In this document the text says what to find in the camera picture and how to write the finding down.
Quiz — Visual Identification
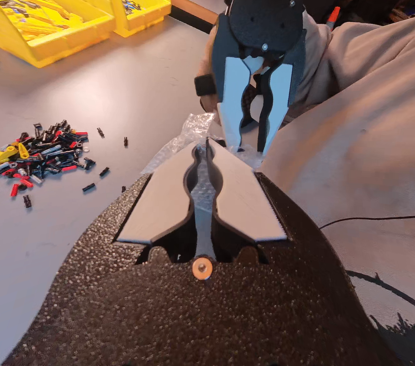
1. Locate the person's right hand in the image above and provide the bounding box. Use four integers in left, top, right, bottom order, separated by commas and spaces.
197, 20, 225, 114

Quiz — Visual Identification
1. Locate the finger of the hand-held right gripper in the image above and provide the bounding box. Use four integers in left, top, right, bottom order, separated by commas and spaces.
257, 62, 294, 156
217, 56, 253, 152

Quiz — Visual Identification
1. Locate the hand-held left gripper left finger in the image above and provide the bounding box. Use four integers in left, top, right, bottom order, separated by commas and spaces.
115, 140, 199, 263

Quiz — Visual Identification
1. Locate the clear bubble wrap sheet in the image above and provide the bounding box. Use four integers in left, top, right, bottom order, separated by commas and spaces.
141, 112, 263, 220

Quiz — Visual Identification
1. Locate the person's beige hoodie torso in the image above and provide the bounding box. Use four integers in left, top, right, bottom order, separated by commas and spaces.
259, 80, 415, 366

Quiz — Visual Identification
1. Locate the grey desk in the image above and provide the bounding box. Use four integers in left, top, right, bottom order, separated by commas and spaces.
0, 14, 292, 353

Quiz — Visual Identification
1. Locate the heap of yellow grey pieces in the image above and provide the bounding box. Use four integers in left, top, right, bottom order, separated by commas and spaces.
0, 0, 85, 42

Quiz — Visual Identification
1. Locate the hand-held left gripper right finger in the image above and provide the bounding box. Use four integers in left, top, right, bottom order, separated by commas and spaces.
207, 138, 288, 263

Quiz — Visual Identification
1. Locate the person's right forearm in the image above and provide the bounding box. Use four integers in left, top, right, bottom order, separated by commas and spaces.
292, 14, 415, 107

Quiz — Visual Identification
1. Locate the black earphone with cable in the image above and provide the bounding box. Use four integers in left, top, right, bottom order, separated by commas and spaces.
319, 215, 415, 230

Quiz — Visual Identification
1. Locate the pile of small building pieces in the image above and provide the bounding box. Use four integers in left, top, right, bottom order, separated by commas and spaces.
0, 119, 89, 197

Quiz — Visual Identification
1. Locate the scatter of grey blue pieces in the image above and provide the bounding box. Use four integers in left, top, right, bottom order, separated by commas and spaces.
120, 0, 143, 15

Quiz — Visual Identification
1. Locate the orange traffic cone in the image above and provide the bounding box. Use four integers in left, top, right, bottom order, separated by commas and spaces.
326, 6, 341, 31

